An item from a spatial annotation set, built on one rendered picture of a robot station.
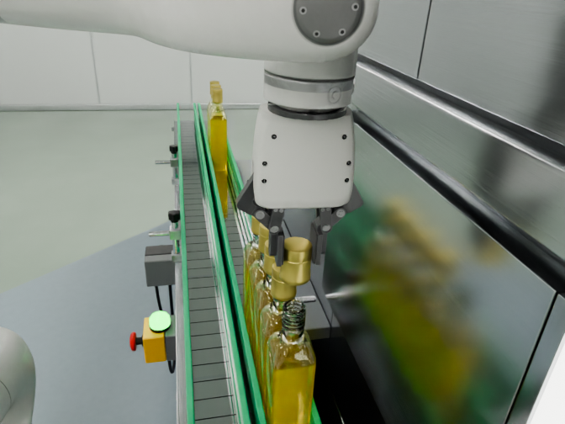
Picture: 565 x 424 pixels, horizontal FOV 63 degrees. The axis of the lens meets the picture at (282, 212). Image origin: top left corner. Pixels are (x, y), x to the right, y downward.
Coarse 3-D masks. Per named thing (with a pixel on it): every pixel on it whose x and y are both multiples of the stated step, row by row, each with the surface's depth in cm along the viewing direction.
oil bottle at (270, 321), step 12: (264, 312) 64; (276, 312) 63; (264, 324) 63; (276, 324) 62; (264, 336) 63; (264, 348) 64; (264, 360) 65; (264, 372) 66; (264, 384) 67; (264, 396) 68
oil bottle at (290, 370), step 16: (272, 336) 60; (304, 336) 60; (272, 352) 58; (288, 352) 57; (304, 352) 58; (272, 368) 58; (288, 368) 58; (304, 368) 58; (272, 384) 59; (288, 384) 59; (304, 384) 60; (272, 400) 60; (288, 400) 60; (304, 400) 61; (272, 416) 61; (288, 416) 62; (304, 416) 62
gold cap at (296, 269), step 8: (288, 240) 52; (296, 240) 52; (304, 240) 52; (288, 248) 50; (296, 248) 50; (304, 248) 50; (288, 256) 50; (296, 256) 50; (304, 256) 50; (288, 264) 50; (296, 264) 50; (304, 264) 50; (280, 272) 52; (288, 272) 51; (296, 272) 51; (304, 272) 51; (288, 280) 51; (296, 280) 51; (304, 280) 51
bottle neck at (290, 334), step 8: (288, 304) 57; (296, 304) 58; (304, 304) 57; (288, 312) 56; (296, 312) 56; (304, 312) 57; (288, 320) 56; (296, 320) 56; (304, 320) 57; (288, 328) 57; (296, 328) 57; (288, 336) 57; (296, 336) 57
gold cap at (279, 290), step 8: (272, 264) 61; (272, 272) 61; (272, 280) 61; (280, 280) 60; (272, 288) 62; (280, 288) 61; (288, 288) 61; (272, 296) 62; (280, 296) 61; (288, 296) 61
